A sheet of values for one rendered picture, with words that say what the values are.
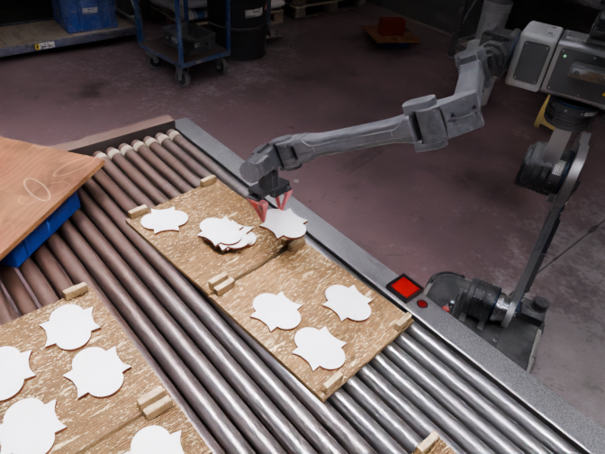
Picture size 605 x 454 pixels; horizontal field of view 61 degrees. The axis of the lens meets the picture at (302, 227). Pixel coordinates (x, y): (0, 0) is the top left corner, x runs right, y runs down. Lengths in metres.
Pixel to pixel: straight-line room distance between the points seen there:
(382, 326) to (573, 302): 1.93
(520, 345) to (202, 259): 1.49
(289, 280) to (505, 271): 1.92
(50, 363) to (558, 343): 2.31
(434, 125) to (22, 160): 1.25
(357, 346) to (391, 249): 1.79
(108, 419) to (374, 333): 0.64
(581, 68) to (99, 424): 1.42
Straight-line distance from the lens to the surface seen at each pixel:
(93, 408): 1.23
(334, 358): 1.26
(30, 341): 1.39
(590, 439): 1.39
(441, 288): 2.55
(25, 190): 1.68
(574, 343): 2.95
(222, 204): 1.69
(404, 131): 1.16
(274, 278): 1.43
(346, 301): 1.39
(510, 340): 2.45
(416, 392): 1.29
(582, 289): 3.28
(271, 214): 1.45
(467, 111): 1.15
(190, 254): 1.51
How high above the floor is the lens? 1.95
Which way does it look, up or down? 39 degrees down
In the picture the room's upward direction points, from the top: 6 degrees clockwise
